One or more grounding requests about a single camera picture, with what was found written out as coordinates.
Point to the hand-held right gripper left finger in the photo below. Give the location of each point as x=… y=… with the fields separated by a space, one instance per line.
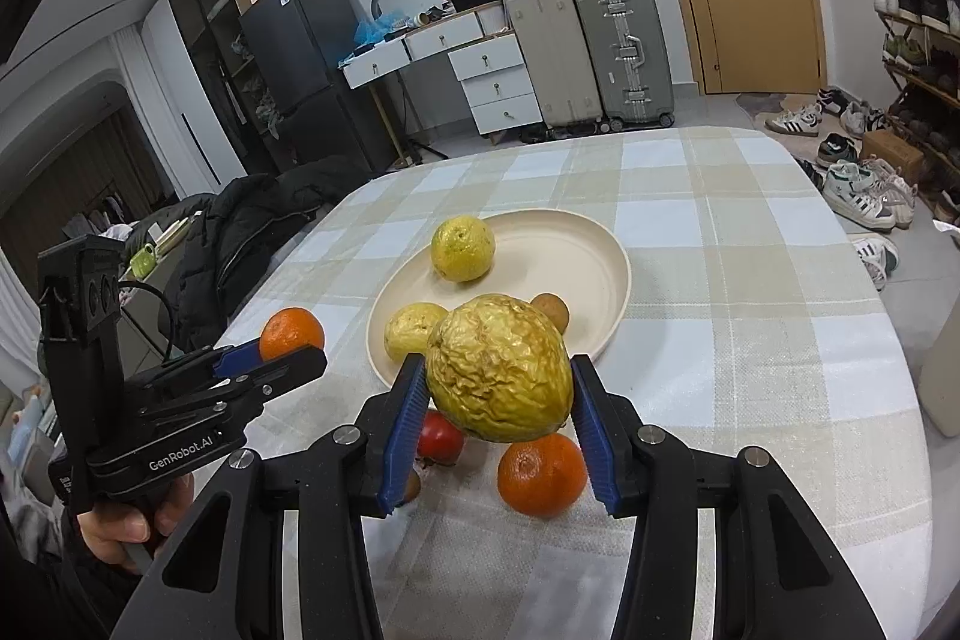
x=401 y=437

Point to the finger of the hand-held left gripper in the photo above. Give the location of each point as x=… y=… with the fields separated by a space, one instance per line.
x=236 y=360
x=292 y=366

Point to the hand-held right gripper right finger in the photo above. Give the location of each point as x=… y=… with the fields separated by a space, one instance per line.
x=600 y=445

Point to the orange mandarin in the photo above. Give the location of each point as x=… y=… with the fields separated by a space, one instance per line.
x=289 y=329
x=540 y=475

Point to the smooth yellow lemon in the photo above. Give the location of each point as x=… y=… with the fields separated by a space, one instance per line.
x=409 y=332

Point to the wrinkled yellow citrus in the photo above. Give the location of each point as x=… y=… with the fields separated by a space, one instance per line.
x=499 y=370

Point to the brown lychee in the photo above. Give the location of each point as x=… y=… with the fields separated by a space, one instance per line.
x=553 y=310

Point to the cream round plate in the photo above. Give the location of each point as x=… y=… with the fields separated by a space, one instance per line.
x=562 y=257

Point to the yellow citrus with green patches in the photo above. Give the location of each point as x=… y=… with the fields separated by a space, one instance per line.
x=463 y=248

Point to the person's left hand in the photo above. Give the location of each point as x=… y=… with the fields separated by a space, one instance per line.
x=120 y=527

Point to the green cup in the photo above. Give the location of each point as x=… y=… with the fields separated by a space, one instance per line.
x=144 y=261

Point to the white crumpled cloth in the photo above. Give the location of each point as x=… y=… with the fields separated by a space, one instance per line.
x=112 y=233

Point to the brown curtain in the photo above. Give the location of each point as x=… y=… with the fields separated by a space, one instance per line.
x=67 y=190

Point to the black puffer jacket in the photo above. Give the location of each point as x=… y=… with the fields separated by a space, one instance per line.
x=240 y=220

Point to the white wardrobe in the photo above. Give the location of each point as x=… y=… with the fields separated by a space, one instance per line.
x=187 y=100

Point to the dark grey fridge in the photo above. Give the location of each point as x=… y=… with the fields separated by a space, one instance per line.
x=307 y=63

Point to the white desk with drawers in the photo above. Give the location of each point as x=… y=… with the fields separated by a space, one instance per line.
x=495 y=85

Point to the white round bin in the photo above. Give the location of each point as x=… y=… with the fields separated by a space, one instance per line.
x=943 y=377

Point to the blue plastic bag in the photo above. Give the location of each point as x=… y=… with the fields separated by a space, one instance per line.
x=379 y=27

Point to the cluster of white sneakers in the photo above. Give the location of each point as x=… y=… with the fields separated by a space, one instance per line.
x=855 y=190

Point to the patterned floor mat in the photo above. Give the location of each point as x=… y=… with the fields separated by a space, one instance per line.
x=765 y=104

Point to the beige suitcase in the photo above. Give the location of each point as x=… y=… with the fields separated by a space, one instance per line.
x=553 y=55

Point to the silver suitcase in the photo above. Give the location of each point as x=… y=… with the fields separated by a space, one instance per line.
x=624 y=51

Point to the brown cardboard box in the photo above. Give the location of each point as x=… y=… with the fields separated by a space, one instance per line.
x=892 y=154

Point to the wooden shoe rack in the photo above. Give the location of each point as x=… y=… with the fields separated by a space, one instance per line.
x=930 y=85

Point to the rows of shelved shoes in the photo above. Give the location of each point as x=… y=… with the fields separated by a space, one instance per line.
x=915 y=3

